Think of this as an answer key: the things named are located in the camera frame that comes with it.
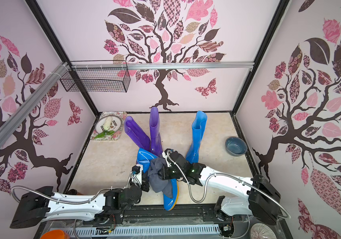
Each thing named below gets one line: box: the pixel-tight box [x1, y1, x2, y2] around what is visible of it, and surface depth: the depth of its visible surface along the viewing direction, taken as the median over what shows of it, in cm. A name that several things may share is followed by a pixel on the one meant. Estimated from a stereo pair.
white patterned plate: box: [94, 115, 123, 134], surface depth 113 cm
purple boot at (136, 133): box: [123, 106, 160, 157], surface depth 88 cm
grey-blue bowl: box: [224, 136, 248, 157], surface depth 99 cm
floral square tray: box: [90, 111, 128, 141], surface depth 111 cm
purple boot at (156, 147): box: [149, 106, 164, 157], surface depth 91 cm
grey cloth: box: [148, 157, 173, 199], surface depth 74 cm
